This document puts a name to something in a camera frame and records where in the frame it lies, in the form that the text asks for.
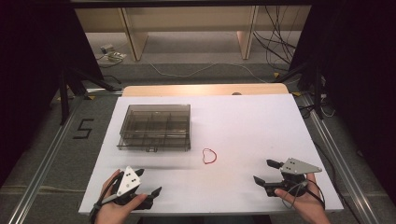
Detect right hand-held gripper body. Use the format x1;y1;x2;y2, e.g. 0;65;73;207
263;157;323;198

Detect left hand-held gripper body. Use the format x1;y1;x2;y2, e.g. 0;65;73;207
110;166;154;211

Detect person's left hand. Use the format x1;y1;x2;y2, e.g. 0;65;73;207
94;169;148;224

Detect person's right hand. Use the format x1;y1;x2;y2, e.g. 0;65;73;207
274;173;332;224

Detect clear grey compartment box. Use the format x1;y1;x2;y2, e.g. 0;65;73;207
117;104;191;153

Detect person's dark legs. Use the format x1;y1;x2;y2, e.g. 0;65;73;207
136;214;273;224

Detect red rubber band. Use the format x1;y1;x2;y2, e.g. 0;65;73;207
202;147;219;165

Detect black tripod stand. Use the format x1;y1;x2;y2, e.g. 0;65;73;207
275;61;326;121
57;65;124;126

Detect black curtain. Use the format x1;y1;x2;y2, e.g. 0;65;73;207
0;0;105;188
289;0;396;200

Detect beige wooden desk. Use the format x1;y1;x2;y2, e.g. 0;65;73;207
74;5;312;62

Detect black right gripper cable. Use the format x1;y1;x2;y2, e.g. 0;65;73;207
280;178;327;210

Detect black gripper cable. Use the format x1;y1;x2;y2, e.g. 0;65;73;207
280;178;327;210
89;173;124;224

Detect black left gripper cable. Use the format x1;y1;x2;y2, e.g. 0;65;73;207
89;173;124;224

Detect aluminium floor rail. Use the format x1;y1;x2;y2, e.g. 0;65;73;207
300;92;382;224
7;95;87;224

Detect white floor cable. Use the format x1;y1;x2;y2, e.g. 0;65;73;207
148;62;269;84

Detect bundle of black cables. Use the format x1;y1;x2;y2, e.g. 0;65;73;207
252;5;298;67

